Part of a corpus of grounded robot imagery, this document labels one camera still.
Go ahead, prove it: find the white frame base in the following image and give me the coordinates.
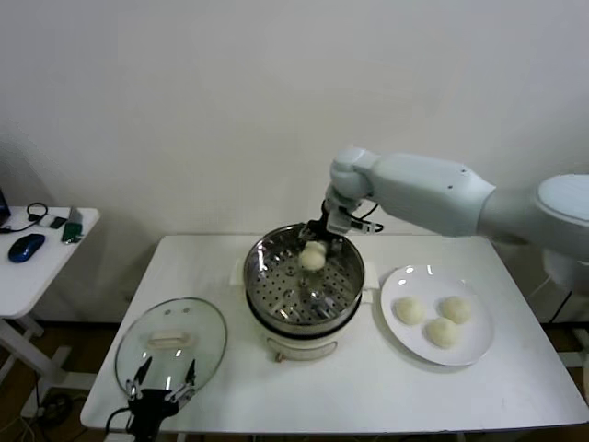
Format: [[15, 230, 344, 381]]
[[558, 321, 589, 369]]

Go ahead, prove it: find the green flat object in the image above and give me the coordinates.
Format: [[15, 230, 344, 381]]
[[61, 222, 86, 245]]

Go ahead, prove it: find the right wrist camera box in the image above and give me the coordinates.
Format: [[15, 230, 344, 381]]
[[334, 207, 384, 234]]

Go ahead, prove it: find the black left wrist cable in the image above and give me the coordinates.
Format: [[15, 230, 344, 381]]
[[104, 407, 135, 436]]

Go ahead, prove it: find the glass lid with cream handle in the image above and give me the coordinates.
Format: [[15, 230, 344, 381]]
[[113, 297, 229, 401]]

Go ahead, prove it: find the white wall cable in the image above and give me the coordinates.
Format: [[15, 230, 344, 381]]
[[528, 272, 552, 300]]

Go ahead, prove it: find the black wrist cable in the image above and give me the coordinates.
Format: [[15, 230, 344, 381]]
[[104, 407, 135, 436], [348, 201, 385, 232]]

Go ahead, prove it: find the stainless steel steamer basket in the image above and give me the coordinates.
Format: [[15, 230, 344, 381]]
[[228, 223, 381, 331]]

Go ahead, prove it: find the black floor cable bundle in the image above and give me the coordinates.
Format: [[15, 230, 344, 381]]
[[17, 390, 77, 442]]

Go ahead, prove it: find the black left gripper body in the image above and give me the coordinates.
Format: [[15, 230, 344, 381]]
[[127, 389, 180, 441]]

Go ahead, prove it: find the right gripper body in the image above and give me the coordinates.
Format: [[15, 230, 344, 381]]
[[318, 197, 344, 234]]

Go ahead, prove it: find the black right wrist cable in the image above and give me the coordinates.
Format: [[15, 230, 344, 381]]
[[348, 201, 385, 232]]

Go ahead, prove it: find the white round plate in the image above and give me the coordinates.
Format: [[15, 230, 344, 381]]
[[379, 264, 496, 368]]

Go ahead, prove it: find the blue computer mouse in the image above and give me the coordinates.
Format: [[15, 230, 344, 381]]
[[7, 233, 47, 264]]

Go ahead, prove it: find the black wall cable with plug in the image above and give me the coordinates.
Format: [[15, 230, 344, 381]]
[[549, 287, 576, 324]]

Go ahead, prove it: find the black desk cable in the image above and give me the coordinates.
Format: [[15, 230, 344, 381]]
[[0, 219, 34, 235]]

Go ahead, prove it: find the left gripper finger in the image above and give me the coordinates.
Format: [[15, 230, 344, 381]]
[[124, 357, 155, 402], [167, 358, 198, 402]]

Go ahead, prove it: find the white side table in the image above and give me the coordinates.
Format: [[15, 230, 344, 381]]
[[0, 205, 101, 392]]

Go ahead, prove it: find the white steamed baozi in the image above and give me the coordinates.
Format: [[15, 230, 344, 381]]
[[439, 296, 474, 325], [422, 317, 460, 349], [298, 241, 329, 273], [394, 296, 427, 326]]

